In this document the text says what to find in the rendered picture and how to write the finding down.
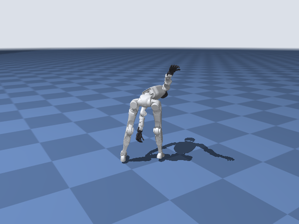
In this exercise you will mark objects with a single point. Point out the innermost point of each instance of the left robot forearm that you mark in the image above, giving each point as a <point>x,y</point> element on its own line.
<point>141,122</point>

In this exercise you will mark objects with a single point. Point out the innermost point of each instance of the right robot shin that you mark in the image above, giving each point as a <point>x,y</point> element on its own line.
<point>159,140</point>

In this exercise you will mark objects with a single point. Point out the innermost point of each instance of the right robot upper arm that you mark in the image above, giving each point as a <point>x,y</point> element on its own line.
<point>166,86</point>

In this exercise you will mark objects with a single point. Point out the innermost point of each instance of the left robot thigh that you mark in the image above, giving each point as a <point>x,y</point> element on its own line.
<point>134,107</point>

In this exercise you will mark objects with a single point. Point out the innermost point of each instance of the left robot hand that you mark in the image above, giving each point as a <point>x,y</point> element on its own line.
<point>139,135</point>

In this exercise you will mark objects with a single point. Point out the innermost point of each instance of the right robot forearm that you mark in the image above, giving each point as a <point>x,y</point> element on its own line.
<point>168,78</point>

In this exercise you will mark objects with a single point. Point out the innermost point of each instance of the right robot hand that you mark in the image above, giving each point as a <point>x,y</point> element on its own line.
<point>172,69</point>

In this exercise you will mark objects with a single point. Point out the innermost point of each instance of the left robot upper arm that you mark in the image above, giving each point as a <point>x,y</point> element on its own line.
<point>143,112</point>

